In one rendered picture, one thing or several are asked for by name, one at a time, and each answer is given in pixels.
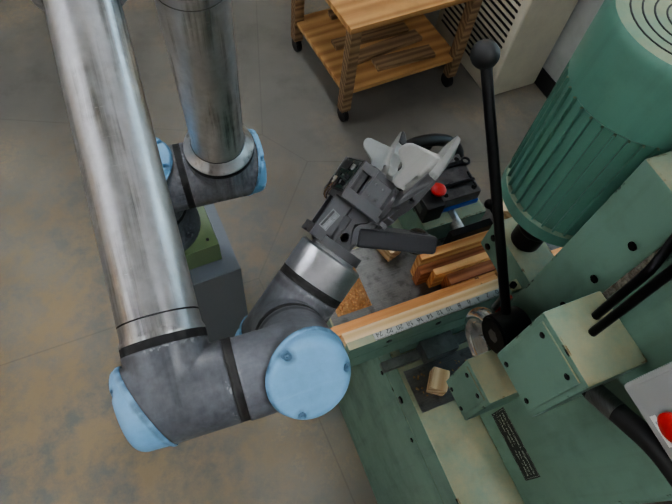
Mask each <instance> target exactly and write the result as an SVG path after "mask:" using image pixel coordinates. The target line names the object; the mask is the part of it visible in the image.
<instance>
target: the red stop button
mask: <svg viewBox="0 0 672 504"><path fill-rule="evenodd" d="M657 424H658V427H659V430H660V431H661V433H662V435H663V436H664V437H665V438H666V439H667V440H668V441H670V442H671V443H672V412H668V411H666V412H663V413H661V414H659V415H658V417H657Z"/></svg>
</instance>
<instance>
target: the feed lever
mask: <svg viewBox="0 0 672 504"><path fill-rule="evenodd" d="M499 58H500V48H499V45H498V44H497V43H496V42H495V41H494V40H492V39H482V40H479V41H478V42H476V43H475V44H474V45H473V47H472V49H471V51H470V60H471V63H472V64H473V65H474V66H475V67H476V68H477V69H480V73H481V85H482V97H483V109H484V120H485V132H486V144H487V155H488V167H489V179H490V191H491V202H492V214H493V226H494V237H495V249H496V261H497V273H498V284H499V296H500V308H501V310H500V311H497V312H494V313H492V314H489V315H486V316H485V317H484V318H483V321H482V332H483V335H484V338H485V340H486V342H487V344H488V346H489V347H490V348H491V349H492V350H493V351H494V352H495V353H497V354H498V353H499V352H500V351H501V350H502V349H503V348H504V347H505V346H506V345H508V344H509V343H510V342H511V341H512V340H513V339H514V338H515V337H516V336H518V335H519V334H520V333H521V332H522V331H523V330H524V329H525V328H526V327H528V326H529V325H530V324H531V323H532V322H531V320H530V318H529V316H528V315H527V314H526V312H525V311H524V310H522V309H521V308H519V307H517V306H511V303H510V290H509V277H508V264H507V251H506V238H505V225H504V212H503V199H502V186H501V173H500V161H499V148H498V135H497V122H496V109H495V96H494V83H493V70H492V67H494V66H495V65H496V64H497V62H498V61H499Z"/></svg>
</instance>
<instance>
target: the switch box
mask: <svg viewBox="0 0 672 504"><path fill-rule="evenodd" d="M625 389H626V390H627V392H628V394H629V395H630V397H631V398H632V400H633V401H634V403H635V405H636V406H637V408H638V409H639V411H640V412H641V414H642V415H643V417H644V419H645V420H646V422H647V423H648V425H649V426H650V428H651V430H652V431H653V433H654V434H655V436H656V437H657V439H658V440H659V442H660V444H661V445H662V447H663V448H664V450H665V451H666V453H667V454H668V456H669V458H670V459H671V461H672V447H670V448H669V447H668V445H667V443H666V442H665V440H664V439H663V437H662V436H661V434H660V433H659V431H658V430H657V428H656V426H655V425H654V423H653V422H652V420H651V419H650V416H653V415H655V416H656V417H658V415H659V414H661V413H663V412H666V411H668V412H672V362H669V363H667V364H665V365H663V366H661V367H659V368H657V369H655V370H653V371H651V372H648V373H646V374H644V375H642V376H640V377H638V378H636V379H634V380H632V381H630V382H627V383H626V384H625Z"/></svg>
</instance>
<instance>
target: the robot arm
mask: <svg viewBox="0 0 672 504"><path fill-rule="evenodd" d="M31 1H32V2H33V3H34V4H35V5H36V6H37V7H38V8H40V9H41V10H43V11H45V15H46V20H47V24H48V29H49V33H50V38H51V42H52V46H53V51H54V55H55V60H56V64H57V69H58V73H59V77H60V82H61V86H62V91H63V95H64V100H65V104H66V108H67V113H68V117H69V122H70V126H71V130H72V135H73V139H74V144H75V148H76V153H77V157H78V161H79V166H80V170H81V175H82V179H83V184H84V188H85V192H86V197H87V201H88V206H89V210H90V215H91V219H92V223H93V228H94V232H95V237H96V241H97V245H98V250H99V254H100V259H101V263H102V268H103V272H104V276H105V281H106V285H107V290H108V294H109V299H110V303H111V307H112V312H113V316H114V321H115V325H116V330H117V334H118V338H119V345H118V350H119V354H120V358H121V359H120V360H121V364H122V367H121V366H119V367H116V368H115V369H114V370H113V371H112V372H111V374H110V376H109V391H110V394H111V396H112V405H113V408H114V412H115V415H116V418H117V420H118V423H119V425H120V428H121V430H122V432H123V434H124V436H125V437H126V439H127V440H128V442H129V443H130V444H131V445H132V446H133V447H134V448H135V449H136V450H138V451H141V452H150V451H154V450H157V449H161V448H165V447H168V446H172V447H175V446H178V444H179V443H181V442H184V441H187V440H190V439H193V438H196V437H199V436H203V435H206V434H209V433H212V432H215V431H218V430H221V429H224V428H227V427H231V426H234V425H237V424H240V423H243V422H245V421H248V420H251V421H253V420H256V419H259V418H262V417H265V416H268V415H271V414H274V413H277V412H279V413H281V414H283V415H285V416H287V417H290V418H293V419H298V420H308V419H313V418H317V417H319V416H322V415H324V414H326V413H327V412H329V411H330V410H331V409H333V408H334V407H335V406H336V405H337V404H338V403H339V402H340V400H341V399H342V398H343V396H344V394H345V393H346V391H347V388H348V385H349V382H350V377H351V365H350V360H349V357H348V354H347V352H346V350H345V347H344V345H343V342H342V341H341V339H340V338H339V336H338V335H337V334H336V333H335V332H333V331H332V330H331V329H330V327H329V326H328V325H327V324H326V323H327V322H328V320H329V319H330V318H331V316H332V315H333V313H334V312H335V310H336V309H337V308H338V306H339V305H340V303H341V302H342V301H343V299H344V298H345V296H346V295H347V294H348V292H349V291H350V289H351V288H352V286H353V285H354V284H355V282H356V281H357V279H358V278H359V274H358V273H357V272H356V271H354V270H353V269H352V268H353V267H355V268H357V266H358V265H359V264H360V262H361V261H362V260H360V259H359V258H357V257H356V256H355V255H353V254H352V253H350V252H351V250H352V249H353V248H354V246H357V247H360V248H370V249H380V250H391V251H401V252H409V253H411V254H413V255H421V254H434V253H435V252H436V247H437V241H438V239H437V238H436V237H435V236H432V235H430V234H428V232H426V231H425V230H423V229H420V228H413V229H410V230H407V229H398V228H389V227H387V226H390V225H392V224H393V223H394V222H395V221H396V220H397V219H398V218H399V217H400V216H401V215H403V214H405V213H406V212H408V211H409V210H410V209H412V208H413V207H414V206H415V205H416V204H417V203H418V202H419V201H420V200H421V199H422V198H423V197H424V195H425V194H426V193H427V192H428V191H429V190H430V189H431V188H432V186H433V185H434V184H435V181H436V180H437V179H438V178H439V177H440V175H441V174H442V173H443V171H444V170H445V169H446V167H447V166H448V164H449V163H450V161H451V160H452V158H453V156H454V155H455V153H456V150H457V148H458V146H459V143H460V141H461V139H460V137H459V136H458V135H456V136H455V137H454V138H453V139H452V140H451V141H449V142H448V143H447V144H446V145H445V146H444V147H443V148H442V149H441V151H440V152H439V153H438V154H436V153H434V152H432V151H430V150H427V149H425V148H423V147H421V146H418V145H416V144H414V143H407V142H406V135H405V132H403V131H402V132H400V134H399V135H398V136H397V138H396V139H395V141H394V142H393V144H392V145H391V147H389V146H387V145H385V144H382V143H380V142H378V141H376V140H374V139H372V138H366V139H365V140H364V143H363V148H364V150H365V151H366V153H367V154H368V156H369V158H370V160H371V164H369V163H368V162H367V161H366V160H362V159H357V158H353V157H349V158H348V157H347V156H346V157H345V158H344V160H343V161H342V162H341V164H340V165H339V167H338V168H337V170H336V171H335V172H334V174H333V175H332V177H331V178H330V180H329V181H328V182H327V184H326V185H325V187H324V189H325V190H324V193H323V195H324V197H325V198H326V200H325V201H324V203H323V204H322V206H321V207H320V209H319V210H318V211H317V213H316V214H315V216H314V217H313V219H312V220H311V221H310V220H309V219H307V220H306V221H305V223H304V224H303V225H302V228H303V229H305V230H306V231H307V232H309V233H310V234H311V235H312V238H314V240H313V241H312V240H310V239H309V238H307V237H302V239H301V240H300V241H299V243H298V244H297V246H296V247H295V248H294V250H293V251H292V253H291V254H290V256H289V257H288V258H287V260H286V261H285V263H284V265H283V266H282V267H281V269H280V270H279V271H278V273H277V274H276V276H275V277H274V278H273V280H272V281H271V283H270V284H269V286H268V287H267V288H266V290H265V291H264V293H263V294H262V296H261V297H260V298H259V300H258V301H257V303H256V304H255V306H254V307H253V308H252V310H251V311H250V313H249V314H248V315H247V316H246V317H244V319H243V320H242V321H241V323H240V326H239V329H238V330H237V332H236V334H235V336H234V337H228V338H224V339H220V340H216V341H213V342H210V341H209V338H208V334H207V330H206V327H205V324H204V323H203V321H202V319H201V315H200V311H199V308H198V304H197V300H196V296H195V292H194V288H193V284H192V280H191V276H190V272H189V268H188V264H187V260H186V256H185V252H184V251H185V250H186V249H188V248H189V247H190V246H191V245H192V244H193V243H194V241H195V240H196V238H197V236H198V234H199V231H200V226H201V222H200V216H199V213H198V210H197V208H196V207H200V206H205V205H209V204H213V203H218V202H222V201H226V200H230V199H235V198H239V197H243V196H250V195H252V194H254V193H257V192H260V191H262V190H264V188H265V186H266V182H267V172H266V163H265V161H264V153H263V149H262V145H261V142H260V139H259V137H258V135H257V133H256V131H255V130H253V129H247V128H246V127H245V126H244V125H243V122H242V111H241V100H240V90H239V79H238V69H237V58H236V47H235V36H234V26H233V15H232V4H231V0H154V1H155V4H156V8H157V12H158V16H159V20H160V24H161V28H162V32H163V35H164V39H165V43H166V47H167V51H168V55H169V59H170V63H171V67H172V70H173V74H174V78H175V82H176V86H177V90H178V94H179V98H180V102H181V105H182V109H183V113H184V117H185V121H186V125H187V129H188V132H187V133H186V135H185V138H184V142H182V143H177V144H172V145H167V144H166V143H164V142H163V141H161V140H160V139H159V138H157V137H155V134H154V130H153V126H152V122H151V118H150V114H149V110H148V106H147V102H146V98H145V94H144V90H143V86H142V83H141V79H140V75H139V71H138V67H137V63H136V59H135V55H134V51H133V47H132V43H131V39H130V35H129V31H128V27H127V23H126V19H125V15H124V11H123V8H122V6H123V5H124V4H125V2H126V1H127V0H31ZM400 162H401V163H402V168H401V169H400V170H399V171H398V166H399V164H400ZM393 183H394V184H393ZM326 190H327V191H326ZM325 192H326V196H325ZM327 194H329V196H328V197H327Z"/></svg>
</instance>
